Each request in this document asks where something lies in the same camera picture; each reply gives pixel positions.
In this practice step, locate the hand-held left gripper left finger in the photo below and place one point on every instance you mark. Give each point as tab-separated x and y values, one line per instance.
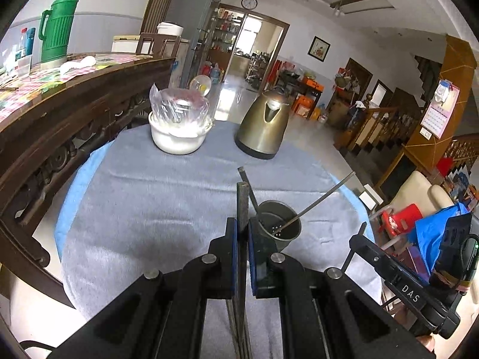
234	254

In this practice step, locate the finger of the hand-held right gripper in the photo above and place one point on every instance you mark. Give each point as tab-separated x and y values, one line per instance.
370	252

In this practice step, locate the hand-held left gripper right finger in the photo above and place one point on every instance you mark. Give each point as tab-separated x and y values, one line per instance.
252	265

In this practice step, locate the grey metal chopstick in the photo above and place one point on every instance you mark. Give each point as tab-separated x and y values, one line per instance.
325	196
249	190
242	202
361	235

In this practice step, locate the grey metal utensil holder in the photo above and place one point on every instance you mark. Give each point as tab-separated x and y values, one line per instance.
288	237

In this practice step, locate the red plastic stool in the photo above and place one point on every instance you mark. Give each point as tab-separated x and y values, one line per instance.
400	217

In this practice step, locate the blue bag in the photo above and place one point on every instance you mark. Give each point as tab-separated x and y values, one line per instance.
430	232

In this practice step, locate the cream armchair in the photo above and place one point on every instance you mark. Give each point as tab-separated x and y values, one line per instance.
411	190

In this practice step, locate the grey fleece tablecloth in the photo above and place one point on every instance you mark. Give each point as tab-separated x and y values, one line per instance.
149	202

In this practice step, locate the bronze electric kettle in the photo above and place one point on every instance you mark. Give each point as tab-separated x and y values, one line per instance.
262	134

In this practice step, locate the white bowl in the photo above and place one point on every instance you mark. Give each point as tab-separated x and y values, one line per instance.
176	140

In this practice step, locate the wooden stair railing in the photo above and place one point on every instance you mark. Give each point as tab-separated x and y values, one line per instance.
374	119

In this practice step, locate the clear plastic bag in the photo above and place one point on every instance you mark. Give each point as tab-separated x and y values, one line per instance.
176	104

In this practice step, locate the blue table cover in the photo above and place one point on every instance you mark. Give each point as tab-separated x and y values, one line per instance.
75	198

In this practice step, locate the orange box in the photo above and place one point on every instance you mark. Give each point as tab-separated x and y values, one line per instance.
312	84

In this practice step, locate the dark carved wooden table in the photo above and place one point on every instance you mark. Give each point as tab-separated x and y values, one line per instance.
56	127

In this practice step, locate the wooden chair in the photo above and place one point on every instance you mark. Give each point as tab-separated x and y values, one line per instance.
157	45

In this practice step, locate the white rice cooker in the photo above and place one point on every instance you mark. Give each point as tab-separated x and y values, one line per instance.
170	29

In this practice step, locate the cream box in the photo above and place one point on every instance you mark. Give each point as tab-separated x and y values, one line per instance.
125	43

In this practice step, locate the grey refrigerator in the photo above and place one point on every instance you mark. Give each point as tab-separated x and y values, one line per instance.
187	18

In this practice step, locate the white rag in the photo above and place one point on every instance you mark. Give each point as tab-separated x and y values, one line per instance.
78	64

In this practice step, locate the checked tablecloth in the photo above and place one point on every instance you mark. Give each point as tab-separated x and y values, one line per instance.
37	82

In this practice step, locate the green thermos jug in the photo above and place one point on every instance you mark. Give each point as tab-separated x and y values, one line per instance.
58	30

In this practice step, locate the clear plastic water bottle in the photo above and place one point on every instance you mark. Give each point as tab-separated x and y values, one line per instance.
23	50

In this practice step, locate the wall calendar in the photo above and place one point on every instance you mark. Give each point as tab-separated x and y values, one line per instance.
439	108

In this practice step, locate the framed wall picture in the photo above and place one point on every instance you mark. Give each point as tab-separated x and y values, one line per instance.
319	48

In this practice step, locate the round wall clock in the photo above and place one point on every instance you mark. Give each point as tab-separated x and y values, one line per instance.
249	2

